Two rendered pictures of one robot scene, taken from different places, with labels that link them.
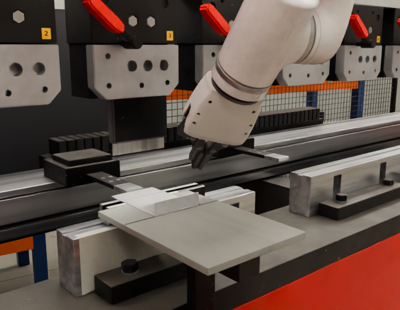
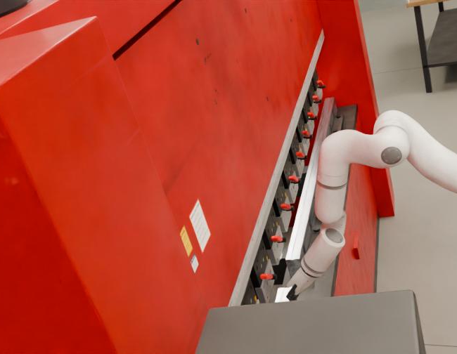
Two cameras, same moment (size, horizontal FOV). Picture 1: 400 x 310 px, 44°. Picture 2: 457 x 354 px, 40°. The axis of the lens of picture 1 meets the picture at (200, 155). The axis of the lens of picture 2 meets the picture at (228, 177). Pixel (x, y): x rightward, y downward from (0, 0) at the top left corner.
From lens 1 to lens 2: 163 cm
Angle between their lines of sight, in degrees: 30
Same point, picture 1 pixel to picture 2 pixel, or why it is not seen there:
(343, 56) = (290, 194)
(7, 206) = not seen: outside the picture
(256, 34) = (330, 258)
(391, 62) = (298, 172)
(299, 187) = (293, 265)
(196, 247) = not seen: hidden behind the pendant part
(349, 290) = not seen: hidden behind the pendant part
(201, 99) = (304, 282)
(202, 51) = (273, 252)
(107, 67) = (265, 291)
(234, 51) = (319, 264)
